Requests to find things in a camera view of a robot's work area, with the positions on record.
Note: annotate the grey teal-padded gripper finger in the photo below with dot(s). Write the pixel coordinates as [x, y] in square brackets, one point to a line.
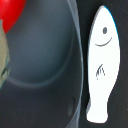
[4, 55]

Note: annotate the red toy tomato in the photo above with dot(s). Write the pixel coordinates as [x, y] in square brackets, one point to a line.
[10, 11]

